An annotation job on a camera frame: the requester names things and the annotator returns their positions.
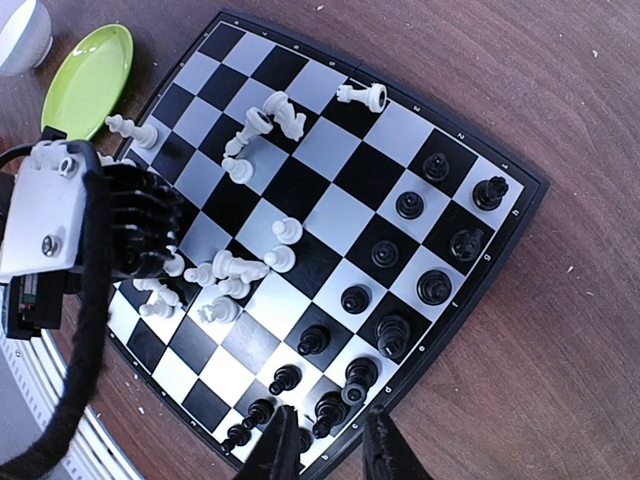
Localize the black and white chessboard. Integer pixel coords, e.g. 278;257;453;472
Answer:
109;13;548;479

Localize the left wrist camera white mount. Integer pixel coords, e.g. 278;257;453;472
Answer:
0;127;106;341

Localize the white chess king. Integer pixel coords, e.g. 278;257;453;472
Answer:
197;296;240;324

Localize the white bowl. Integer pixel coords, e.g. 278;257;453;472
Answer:
1;0;54;77

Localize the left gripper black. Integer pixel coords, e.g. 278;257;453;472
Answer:
102;162;183;280

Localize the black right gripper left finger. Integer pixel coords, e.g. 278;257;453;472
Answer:
235;405;301;480

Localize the black chess bishop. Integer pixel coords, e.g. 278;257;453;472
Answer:
416;269;452;306

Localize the black chess king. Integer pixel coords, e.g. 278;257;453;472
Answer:
375;314;411;360

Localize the white chess pawn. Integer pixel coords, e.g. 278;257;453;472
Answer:
272;217;304;245

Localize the black braided cable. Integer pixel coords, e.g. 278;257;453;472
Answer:
0;169;119;480

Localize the lime green plate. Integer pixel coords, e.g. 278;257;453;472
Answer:
41;24;134;140

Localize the black chess queen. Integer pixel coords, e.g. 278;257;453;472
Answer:
341;357;379;406

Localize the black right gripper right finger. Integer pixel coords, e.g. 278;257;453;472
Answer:
363;404;434;480

